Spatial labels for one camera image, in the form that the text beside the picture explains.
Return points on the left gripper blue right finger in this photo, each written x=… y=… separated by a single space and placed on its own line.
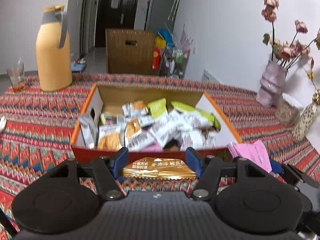
x=195 y=161

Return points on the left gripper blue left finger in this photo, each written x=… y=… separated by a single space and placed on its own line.
x=118 y=162

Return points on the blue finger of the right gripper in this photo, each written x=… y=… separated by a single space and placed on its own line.
x=276 y=167

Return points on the white cookie snack packet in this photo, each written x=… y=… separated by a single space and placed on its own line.
x=109 y=137

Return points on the pink snack packet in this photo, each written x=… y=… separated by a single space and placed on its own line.
x=256 y=152

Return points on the gold snack packet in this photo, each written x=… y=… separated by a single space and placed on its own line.
x=158 y=168

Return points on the woven tissue basket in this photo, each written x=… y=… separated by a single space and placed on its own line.
x=288 y=110

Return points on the speckled small vase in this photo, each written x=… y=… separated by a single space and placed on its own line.
x=305 y=121

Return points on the green snack packet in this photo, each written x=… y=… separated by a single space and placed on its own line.
x=158 y=108

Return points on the pink ceramic vase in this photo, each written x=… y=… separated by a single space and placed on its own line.
x=272 y=83

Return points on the patterned red tablecloth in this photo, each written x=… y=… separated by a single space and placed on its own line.
x=66 y=199

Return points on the brown cardboard box on floor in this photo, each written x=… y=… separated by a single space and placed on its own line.
x=129 y=51

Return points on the dried pink flowers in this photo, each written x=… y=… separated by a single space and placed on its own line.
x=286 y=52

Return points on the red gift bag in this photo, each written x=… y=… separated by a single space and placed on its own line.
x=156 y=57

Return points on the yellow thermos jug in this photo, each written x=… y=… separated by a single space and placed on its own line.
x=53 y=54

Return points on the white work glove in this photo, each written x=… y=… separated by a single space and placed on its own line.
x=3 y=123

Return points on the drinking glass with straw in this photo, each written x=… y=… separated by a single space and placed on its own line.
x=17 y=76

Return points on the dark entrance door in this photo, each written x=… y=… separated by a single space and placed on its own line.
x=113 y=14

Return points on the grey refrigerator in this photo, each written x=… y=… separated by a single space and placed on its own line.
x=161 y=14

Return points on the wire storage cart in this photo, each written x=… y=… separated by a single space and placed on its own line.
x=174 y=63

